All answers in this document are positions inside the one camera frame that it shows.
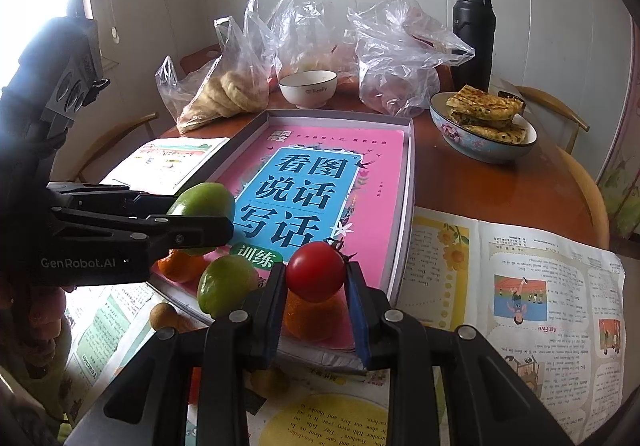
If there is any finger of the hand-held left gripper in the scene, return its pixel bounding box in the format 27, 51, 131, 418
51, 209, 236, 257
46, 182, 177, 220

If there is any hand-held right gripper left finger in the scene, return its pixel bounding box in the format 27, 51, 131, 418
102, 263, 289, 446

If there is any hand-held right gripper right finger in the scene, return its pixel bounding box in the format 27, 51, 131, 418
346, 262, 567, 446

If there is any large mandarin orange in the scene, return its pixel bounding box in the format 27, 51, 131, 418
157, 248, 211, 284

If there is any dark green apple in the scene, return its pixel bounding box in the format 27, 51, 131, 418
166, 182, 237, 221

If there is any light green apple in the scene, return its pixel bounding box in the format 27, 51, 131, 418
196, 254, 260, 320

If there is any brown kiwi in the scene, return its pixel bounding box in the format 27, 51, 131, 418
250, 366, 290, 399
150, 302, 180, 331

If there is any red tomato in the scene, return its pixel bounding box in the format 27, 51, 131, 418
286, 241, 347, 303

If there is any grey cardboard box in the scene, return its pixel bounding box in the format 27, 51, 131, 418
150, 108, 417, 372

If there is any person's left hand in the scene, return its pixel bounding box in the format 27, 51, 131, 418
20, 285, 74, 378

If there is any open textbook at left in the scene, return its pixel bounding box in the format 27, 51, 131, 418
100, 137, 231, 193

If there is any open textbook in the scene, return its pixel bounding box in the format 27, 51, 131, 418
100, 137, 231, 193
395, 206, 628, 446

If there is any pink and blue book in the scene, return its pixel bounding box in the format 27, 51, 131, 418
165, 126, 406, 352

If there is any plastic bag of bread rings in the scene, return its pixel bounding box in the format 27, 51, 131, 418
155, 16, 273, 134

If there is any open textbook at right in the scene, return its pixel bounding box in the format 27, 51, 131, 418
395, 206, 628, 446

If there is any white bowl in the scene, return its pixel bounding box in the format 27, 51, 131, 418
278, 70, 338, 110

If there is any blue floral bowl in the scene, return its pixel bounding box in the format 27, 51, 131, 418
430, 90, 540, 164

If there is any clear crumpled plastic bag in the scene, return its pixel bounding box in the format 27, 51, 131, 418
244, 0, 361, 86

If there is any stack of fried pancakes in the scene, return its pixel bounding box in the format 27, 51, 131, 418
446, 84, 533, 147

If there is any clear plastic bag of food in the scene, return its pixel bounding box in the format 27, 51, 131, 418
346, 0, 476, 119

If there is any wooden chair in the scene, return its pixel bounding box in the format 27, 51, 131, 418
500, 86, 591, 151
557, 146, 611, 247

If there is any black thermos bottle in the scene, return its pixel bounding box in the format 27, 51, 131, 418
452, 0, 496, 94

